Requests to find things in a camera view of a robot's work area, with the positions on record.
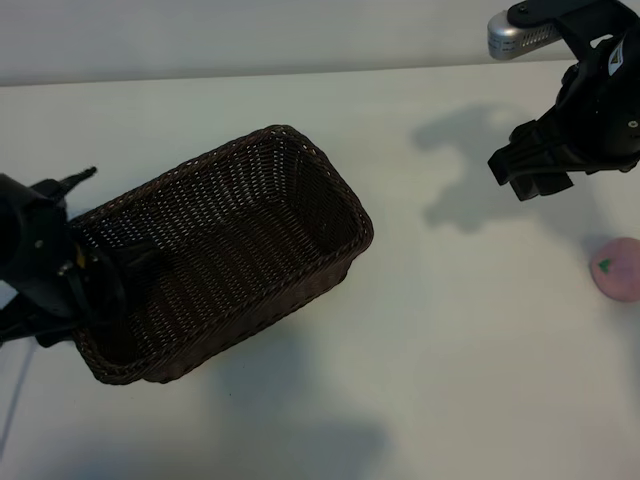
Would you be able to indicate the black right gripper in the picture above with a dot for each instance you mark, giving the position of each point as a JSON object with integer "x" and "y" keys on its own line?
{"x": 595, "y": 135}

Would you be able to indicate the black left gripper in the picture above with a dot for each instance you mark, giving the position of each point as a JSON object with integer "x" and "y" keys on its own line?
{"x": 140, "y": 260}

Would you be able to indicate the dark brown wicker basket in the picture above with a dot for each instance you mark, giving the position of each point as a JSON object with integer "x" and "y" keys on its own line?
{"x": 225, "y": 250}

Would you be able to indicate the pink peach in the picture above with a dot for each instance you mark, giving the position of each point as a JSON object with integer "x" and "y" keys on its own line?
{"x": 622, "y": 272}

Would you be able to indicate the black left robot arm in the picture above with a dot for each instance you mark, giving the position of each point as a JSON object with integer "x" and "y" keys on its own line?
{"x": 25, "y": 240}

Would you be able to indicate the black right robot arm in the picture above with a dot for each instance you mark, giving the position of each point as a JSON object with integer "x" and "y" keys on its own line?
{"x": 631, "y": 47}

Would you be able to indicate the black left camera bracket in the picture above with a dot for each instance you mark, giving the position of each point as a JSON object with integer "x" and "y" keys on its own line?
{"x": 60, "y": 186}

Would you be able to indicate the black camera bracket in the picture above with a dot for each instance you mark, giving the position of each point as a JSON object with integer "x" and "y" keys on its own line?
{"x": 580, "y": 20}
{"x": 60, "y": 186}

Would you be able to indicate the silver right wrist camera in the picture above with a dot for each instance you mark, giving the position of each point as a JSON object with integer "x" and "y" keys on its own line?
{"x": 507, "y": 37}

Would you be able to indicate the black right camera bracket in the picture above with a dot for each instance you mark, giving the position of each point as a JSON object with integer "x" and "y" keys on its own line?
{"x": 580, "y": 20}

